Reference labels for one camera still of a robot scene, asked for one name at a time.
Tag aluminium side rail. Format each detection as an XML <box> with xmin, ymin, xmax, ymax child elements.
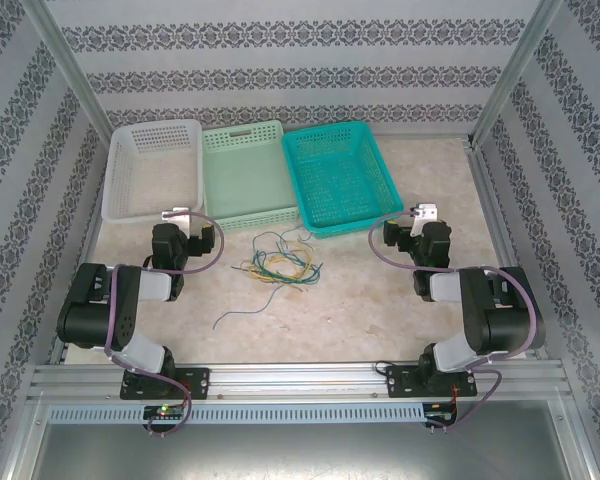
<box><xmin>47</xmin><ymin>219</ymin><xmax>107</xmax><ymax>366</ymax></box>
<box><xmin>463</xmin><ymin>139</ymin><xmax>552</xmax><ymax>362</ymax></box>

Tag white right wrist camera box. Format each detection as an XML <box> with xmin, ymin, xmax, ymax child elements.
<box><xmin>408</xmin><ymin>202</ymin><xmax>440</xmax><ymax>237</ymax></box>

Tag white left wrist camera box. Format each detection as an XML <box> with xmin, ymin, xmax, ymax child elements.
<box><xmin>160</xmin><ymin>206</ymin><xmax>195</xmax><ymax>237</ymax></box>

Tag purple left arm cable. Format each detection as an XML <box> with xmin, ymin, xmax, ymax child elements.
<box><xmin>102</xmin><ymin>210</ymin><xmax>226</xmax><ymax>437</ymax></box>

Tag aluminium frame post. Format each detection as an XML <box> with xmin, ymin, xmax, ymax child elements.
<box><xmin>471</xmin><ymin>0</ymin><xmax>565</xmax><ymax>150</ymax></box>
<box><xmin>17</xmin><ymin>0</ymin><xmax>122</xmax><ymax>151</ymax></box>

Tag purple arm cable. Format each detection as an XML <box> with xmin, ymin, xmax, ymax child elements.
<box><xmin>102</xmin><ymin>210</ymin><xmax>226</xmax><ymax>437</ymax></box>
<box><xmin>368</xmin><ymin>209</ymin><xmax>539</xmax><ymax>435</ymax></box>

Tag grey slotted cable duct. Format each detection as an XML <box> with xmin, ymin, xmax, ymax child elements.
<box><xmin>47</xmin><ymin>403</ymin><xmax>426</xmax><ymax>424</ymax></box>

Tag green wire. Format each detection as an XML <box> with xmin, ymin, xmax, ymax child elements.
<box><xmin>230</xmin><ymin>229</ymin><xmax>324</xmax><ymax>290</ymax></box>

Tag light green plastic basket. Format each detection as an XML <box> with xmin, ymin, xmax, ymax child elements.
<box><xmin>202</xmin><ymin>119</ymin><xmax>301</xmax><ymax>234</ymax></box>

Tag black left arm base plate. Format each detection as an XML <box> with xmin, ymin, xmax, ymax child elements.
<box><xmin>119</xmin><ymin>367</ymin><xmax>211</xmax><ymax>401</ymax></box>

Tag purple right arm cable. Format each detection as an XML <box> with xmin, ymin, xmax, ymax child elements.
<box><xmin>368</xmin><ymin>209</ymin><xmax>539</xmax><ymax>435</ymax></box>

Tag grey sheet metal panel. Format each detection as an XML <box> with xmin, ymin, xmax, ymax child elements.
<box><xmin>0</xmin><ymin>394</ymin><xmax>600</xmax><ymax>480</ymax></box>

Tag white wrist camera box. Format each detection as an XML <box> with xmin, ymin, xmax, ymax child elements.
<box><xmin>408</xmin><ymin>202</ymin><xmax>440</xmax><ymax>237</ymax></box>
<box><xmin>160</xmin><ymin>206</ymin><xmax>195</xmax><ymax>237</ymax></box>

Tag white plastic basket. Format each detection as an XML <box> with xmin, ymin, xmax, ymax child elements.
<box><xmin>101</xmin><ymin>118</ymin><xmax>205</xmax><ymax>225</ymax></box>

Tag blue wire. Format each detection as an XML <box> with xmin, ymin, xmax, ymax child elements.
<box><xmin>212</xmin><ymin>279</ymin><xmax>281</xmax><ymax>331</ymax></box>
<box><xmin>252</xmin><ymin>223</ymin><xmax>315</xmax><ymax>261</ymax></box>

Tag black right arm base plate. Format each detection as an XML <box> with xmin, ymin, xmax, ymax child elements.
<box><xmin>385</xmin><ymin>365</ymin><xmax>478</xmax><ymax>400</ymax></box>

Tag teal plastic basket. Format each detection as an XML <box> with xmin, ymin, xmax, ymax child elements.
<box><xmin>281</xmin><ymin>121</ymin><xmax>405</xmax><ymax>240</ymax></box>

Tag aluminium mounting rail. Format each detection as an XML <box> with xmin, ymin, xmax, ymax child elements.
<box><xmin>29</xmin><ymin>363</ymin><xmax>566</xmax><ymax>401</ymax></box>

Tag left circuit board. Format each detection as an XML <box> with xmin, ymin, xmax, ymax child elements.
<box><xmin>143</xmin><ymin>404</ymin><xmax>187</xmax><ymax>420</ymax></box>

